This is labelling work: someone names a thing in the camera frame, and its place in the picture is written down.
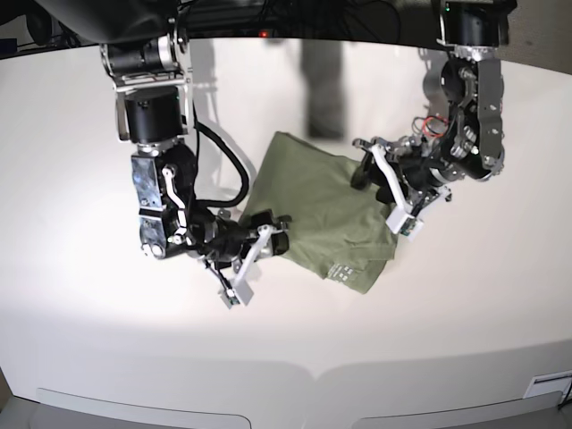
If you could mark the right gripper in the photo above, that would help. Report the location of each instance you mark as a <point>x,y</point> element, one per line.
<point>222,241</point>

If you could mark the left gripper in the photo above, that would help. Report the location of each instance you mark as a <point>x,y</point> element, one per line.
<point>416,163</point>

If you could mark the green T-shirt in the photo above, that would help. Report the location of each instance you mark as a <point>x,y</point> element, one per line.
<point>336,232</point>

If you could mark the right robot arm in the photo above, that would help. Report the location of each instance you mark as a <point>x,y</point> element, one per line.
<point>143,48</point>

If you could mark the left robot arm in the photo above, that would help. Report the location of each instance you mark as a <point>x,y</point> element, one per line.
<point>470,144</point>

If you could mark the black power strip red light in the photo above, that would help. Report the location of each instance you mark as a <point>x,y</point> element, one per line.
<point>200,27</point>

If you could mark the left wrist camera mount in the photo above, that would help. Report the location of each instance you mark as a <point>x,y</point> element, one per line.
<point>404,219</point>

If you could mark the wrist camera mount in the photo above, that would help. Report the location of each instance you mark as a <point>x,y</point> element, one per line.
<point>234,289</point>
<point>404,219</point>

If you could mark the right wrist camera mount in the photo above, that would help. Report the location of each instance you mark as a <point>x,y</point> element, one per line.
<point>234,289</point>

